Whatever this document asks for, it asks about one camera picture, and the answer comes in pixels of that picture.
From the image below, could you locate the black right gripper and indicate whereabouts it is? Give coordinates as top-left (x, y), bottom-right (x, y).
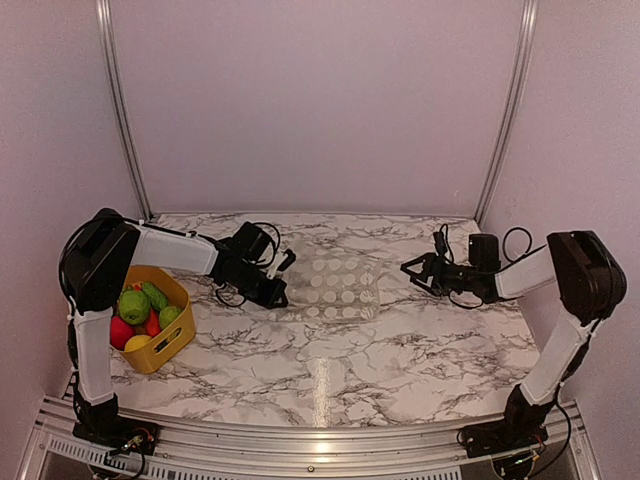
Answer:
top-left (401, 253), bottom-right (480, 296)

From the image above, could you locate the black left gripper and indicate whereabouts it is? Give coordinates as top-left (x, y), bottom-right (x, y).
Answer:
top-left (226, 263), bottom-right (288, 308)

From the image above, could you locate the clear polka dot zip bag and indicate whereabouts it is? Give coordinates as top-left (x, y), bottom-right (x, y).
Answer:
top-left (284, 245), bottom-right (382, 322)

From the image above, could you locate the fake green apple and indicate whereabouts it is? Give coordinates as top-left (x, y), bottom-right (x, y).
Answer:
top-left (158, 305), bottom-right (183, 330)
top-left (118, 290), bottom-right (151, 326)

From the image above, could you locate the fake green cucumber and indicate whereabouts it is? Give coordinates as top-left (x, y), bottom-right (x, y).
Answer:
top-left (141, 282), bottom-right (170, 312)

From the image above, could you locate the fake orange carrot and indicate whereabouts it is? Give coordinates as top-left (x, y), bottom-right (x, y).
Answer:
top-left (144, 308), bottom-right (162, 337)

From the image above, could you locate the fake yellow lemon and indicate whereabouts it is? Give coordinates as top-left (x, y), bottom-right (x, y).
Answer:
top-left (124, 334), bottom-right (152, 352)

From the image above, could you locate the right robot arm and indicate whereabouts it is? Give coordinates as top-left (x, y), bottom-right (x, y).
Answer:
top-left (400, 230), bottom-right (627, 448)

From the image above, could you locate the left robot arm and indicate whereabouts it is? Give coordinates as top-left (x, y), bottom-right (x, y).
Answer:
top-left (58, 208), bottom-right (296, 450)

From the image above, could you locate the yellow plastic basket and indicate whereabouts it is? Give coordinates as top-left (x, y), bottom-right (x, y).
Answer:
top-left (110, 267), bottom-right (196, 374)

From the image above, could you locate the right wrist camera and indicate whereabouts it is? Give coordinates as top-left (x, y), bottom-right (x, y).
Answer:
top-left (433, 224), bottom-right (454, 262)

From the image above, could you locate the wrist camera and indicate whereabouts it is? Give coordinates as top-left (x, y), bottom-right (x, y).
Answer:
top-left (433, 224), bottom-right (454, 262)
top-left (265, 249), bottom-right (296, 280)

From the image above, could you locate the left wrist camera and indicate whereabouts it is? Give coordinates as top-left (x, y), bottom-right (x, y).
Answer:
top-left (265, 249), bottom-right (296, 280)

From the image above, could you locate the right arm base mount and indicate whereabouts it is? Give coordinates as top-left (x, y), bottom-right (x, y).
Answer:
top-left (456, 419), bottom-right (548, 458)

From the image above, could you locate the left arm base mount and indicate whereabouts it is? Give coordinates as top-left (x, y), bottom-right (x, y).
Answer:
top-left (73, 415), bottom-right (160, 456)

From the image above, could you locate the right aluminium frame post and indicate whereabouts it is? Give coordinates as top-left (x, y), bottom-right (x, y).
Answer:
top-left (474, 0), bottom-right (539, 225)

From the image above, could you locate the aluminium frame post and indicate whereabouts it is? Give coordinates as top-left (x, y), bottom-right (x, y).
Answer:
top-left (95, 0), bottom-right (154, 221)
top-left (474, 0), bottom-right (539, 225)

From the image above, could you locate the left aluminium frame post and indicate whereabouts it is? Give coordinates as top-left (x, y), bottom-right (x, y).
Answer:
top-left (95, 0), bottom-right (154, 221)

